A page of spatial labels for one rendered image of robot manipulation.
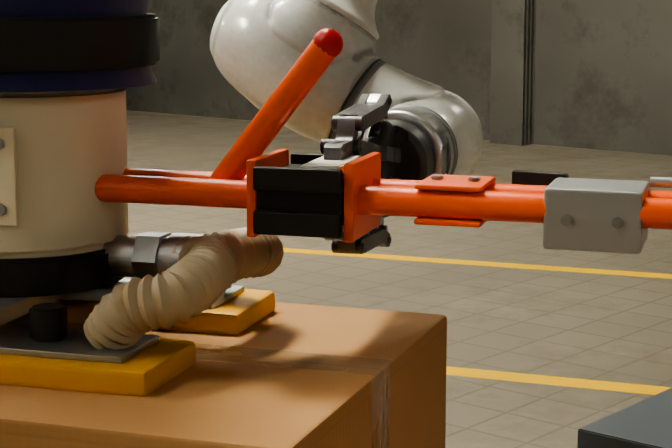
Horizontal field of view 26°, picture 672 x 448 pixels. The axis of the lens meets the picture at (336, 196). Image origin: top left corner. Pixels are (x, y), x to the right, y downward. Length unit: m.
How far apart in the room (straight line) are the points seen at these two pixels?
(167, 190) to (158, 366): 0.15
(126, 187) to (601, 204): 0.37
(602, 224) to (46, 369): 0.41
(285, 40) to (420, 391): 0.38
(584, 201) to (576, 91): 10.13
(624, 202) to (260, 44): 0.49
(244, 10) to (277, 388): 0.49
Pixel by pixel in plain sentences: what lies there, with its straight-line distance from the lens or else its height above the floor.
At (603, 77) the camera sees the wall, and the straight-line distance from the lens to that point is 11.05.
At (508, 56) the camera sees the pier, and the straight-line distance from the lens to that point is 11.30.
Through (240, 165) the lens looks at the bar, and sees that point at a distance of 1.13.
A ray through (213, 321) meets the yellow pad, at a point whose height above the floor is 0.96.
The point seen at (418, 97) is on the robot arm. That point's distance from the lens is 1.38.
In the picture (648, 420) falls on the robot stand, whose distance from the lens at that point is 1.71.
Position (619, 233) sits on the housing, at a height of 1.07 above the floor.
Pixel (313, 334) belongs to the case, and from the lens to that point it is 1.22.
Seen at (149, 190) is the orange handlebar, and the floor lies 1.08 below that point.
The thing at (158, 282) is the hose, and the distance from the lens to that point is 1.06.
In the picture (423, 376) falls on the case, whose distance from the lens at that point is 1.23.
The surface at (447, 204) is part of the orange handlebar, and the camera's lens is 1.06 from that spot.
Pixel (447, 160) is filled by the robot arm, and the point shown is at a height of 1.08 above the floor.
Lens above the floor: 1.24
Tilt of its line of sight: 8 degrees down
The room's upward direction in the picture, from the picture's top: straight up
